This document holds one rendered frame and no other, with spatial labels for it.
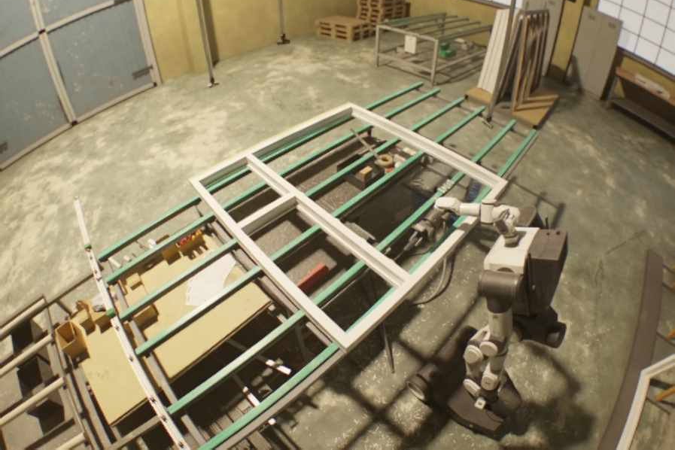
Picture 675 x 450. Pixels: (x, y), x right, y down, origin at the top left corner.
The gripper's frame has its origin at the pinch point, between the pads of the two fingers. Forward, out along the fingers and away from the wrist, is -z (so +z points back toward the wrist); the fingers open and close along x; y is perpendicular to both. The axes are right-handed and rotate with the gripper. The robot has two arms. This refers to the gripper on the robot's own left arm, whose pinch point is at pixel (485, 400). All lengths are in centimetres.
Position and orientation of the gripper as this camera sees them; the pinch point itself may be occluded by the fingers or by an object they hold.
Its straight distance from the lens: 175.1
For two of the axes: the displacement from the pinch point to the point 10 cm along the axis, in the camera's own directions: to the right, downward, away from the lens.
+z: -1.9, -8.9, -4.1
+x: -7.0, -1.7, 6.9
